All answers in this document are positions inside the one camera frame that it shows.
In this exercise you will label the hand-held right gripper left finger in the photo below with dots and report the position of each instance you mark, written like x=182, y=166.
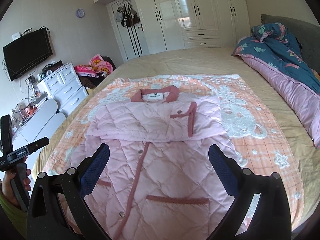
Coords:
x=96, y=170

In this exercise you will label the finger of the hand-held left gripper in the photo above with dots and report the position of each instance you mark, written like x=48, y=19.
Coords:
x=37, y=143

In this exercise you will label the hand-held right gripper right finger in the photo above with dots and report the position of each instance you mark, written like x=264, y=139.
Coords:
x=222, y=170

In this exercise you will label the pink quilted jacket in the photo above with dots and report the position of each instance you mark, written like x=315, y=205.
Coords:
x=155, y=165

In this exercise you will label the person's left forearm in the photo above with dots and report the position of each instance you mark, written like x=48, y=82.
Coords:
x=6, y=215

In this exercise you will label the person's left hand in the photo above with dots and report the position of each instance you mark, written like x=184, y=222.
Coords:
x=7, y=187

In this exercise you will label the rounded pale desk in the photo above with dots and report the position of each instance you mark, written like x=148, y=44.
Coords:
x=42, y=115

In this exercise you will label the orange printed blanket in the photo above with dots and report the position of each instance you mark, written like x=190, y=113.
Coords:
x=262, y=145

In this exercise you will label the white drawer chest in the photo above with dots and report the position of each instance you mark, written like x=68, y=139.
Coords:
x=67, y=90

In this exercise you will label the dark box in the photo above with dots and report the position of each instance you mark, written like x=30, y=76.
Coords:
x=53, y=67

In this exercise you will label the black television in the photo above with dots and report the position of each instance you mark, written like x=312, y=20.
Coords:
x=27, y=52

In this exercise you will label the pink cartoon blanket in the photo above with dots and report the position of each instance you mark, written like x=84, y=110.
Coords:
x=97, y=65

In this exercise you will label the white router box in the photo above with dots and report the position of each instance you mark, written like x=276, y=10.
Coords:
x=16, y=35

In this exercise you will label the bed with beige sheet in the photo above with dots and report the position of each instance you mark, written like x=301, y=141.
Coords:
x=187, y=60

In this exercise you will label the blue floral quilt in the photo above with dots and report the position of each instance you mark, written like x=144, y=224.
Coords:
x=275, y=62

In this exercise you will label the white door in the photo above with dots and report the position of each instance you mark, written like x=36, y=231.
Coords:
x=142, y=37

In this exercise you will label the white hanging bag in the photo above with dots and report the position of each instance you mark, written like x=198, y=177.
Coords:
x=118, y=16

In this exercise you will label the black hanging handbag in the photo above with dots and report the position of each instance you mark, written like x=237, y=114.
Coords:
x=126, y=17

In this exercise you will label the brown hanging handbag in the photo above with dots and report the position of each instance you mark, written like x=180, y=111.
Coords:
x=135, y=17

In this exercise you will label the white wardrobe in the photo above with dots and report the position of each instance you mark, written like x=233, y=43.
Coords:
x=200, y=10

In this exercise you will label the grey headboard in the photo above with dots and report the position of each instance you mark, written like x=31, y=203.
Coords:
x=307, y=30

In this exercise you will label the round wall clock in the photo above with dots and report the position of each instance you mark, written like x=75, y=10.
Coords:
x=80, y=12

